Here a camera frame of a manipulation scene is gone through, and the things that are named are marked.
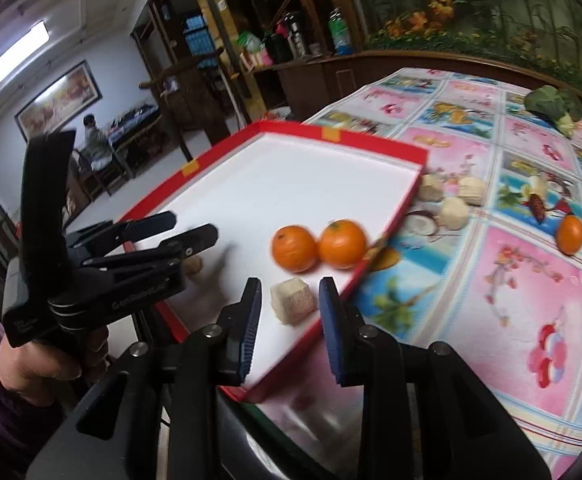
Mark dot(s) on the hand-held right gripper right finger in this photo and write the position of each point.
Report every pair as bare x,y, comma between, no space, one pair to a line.
332,335

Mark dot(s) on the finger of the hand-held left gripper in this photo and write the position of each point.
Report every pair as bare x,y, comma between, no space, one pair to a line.
181,245
136,227

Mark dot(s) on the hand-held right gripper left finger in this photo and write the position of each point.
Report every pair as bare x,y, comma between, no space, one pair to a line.
250,332

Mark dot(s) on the brown longan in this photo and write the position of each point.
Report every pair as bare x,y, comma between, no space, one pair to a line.
193,265

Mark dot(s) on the beige food chunk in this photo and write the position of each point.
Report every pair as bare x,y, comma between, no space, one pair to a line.
454,212
293,301
430,188
472,190

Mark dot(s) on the orange tangerine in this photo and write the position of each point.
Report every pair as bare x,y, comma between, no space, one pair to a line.
342,244
294,248
570,234

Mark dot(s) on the red tray with white inside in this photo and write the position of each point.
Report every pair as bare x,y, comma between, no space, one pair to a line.
271,195

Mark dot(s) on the person's left forearm purple sleeve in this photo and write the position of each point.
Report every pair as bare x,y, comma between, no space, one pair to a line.
6,425

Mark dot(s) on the person's left hand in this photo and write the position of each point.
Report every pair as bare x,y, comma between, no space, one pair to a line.
31,367

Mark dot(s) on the cluttered background table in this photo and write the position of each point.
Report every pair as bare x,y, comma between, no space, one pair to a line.
133,125

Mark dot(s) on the printed pink tablecloth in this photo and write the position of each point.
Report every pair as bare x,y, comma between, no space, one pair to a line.
511,285

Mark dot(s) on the ceiling tube light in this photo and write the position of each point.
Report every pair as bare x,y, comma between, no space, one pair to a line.
15,51

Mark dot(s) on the stack of blue boxes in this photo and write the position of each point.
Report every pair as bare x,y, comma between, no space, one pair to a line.
202,40

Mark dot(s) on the gold framed pillar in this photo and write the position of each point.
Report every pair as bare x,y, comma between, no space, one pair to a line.
218,45

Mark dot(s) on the pink snack packet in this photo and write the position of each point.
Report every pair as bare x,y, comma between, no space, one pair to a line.
251,47

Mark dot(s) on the black flask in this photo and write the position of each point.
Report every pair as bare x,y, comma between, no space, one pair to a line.
281,40

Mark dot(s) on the green plastic bottle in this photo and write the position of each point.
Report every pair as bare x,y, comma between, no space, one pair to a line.
341,32

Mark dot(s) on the green broccoli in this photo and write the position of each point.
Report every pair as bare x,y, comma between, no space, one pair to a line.
553,105

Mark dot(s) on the framed wall picture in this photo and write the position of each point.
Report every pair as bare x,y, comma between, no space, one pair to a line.
58,100

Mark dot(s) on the flower garden wall panel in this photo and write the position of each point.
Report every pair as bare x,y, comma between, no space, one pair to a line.
481,15

